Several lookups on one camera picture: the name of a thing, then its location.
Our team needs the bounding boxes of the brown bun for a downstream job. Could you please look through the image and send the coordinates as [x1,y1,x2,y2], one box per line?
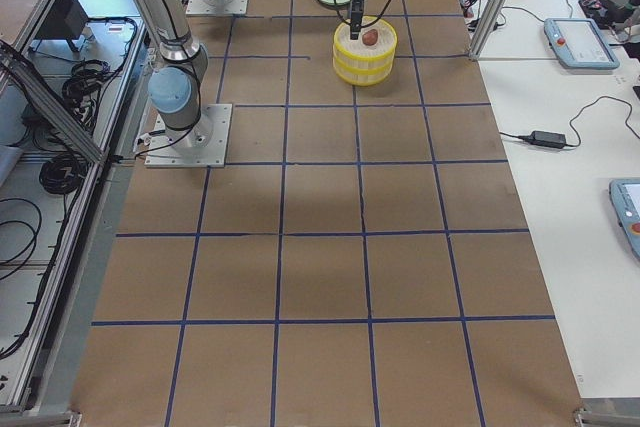
[361,29,379,47]

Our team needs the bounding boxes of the yellow steamer layer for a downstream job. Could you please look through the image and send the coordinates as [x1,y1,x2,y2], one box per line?
[333,20,398,70]
[333,59,393,87]

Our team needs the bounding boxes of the far teach pendant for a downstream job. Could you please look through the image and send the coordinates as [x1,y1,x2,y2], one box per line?
[543,18,619,70]

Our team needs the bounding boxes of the teach pendant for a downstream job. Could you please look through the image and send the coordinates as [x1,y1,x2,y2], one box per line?
[543,18,619,70]
[609,178,640,259]

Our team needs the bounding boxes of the black power adapter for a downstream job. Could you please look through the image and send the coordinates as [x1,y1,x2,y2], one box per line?
[518,130,568,149]

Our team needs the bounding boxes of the near teach pendant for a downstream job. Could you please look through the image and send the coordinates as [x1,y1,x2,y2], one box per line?
[609,178,640,259]

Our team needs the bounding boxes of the coiled black cables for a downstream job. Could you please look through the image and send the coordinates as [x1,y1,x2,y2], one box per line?
[38,150,89,196]

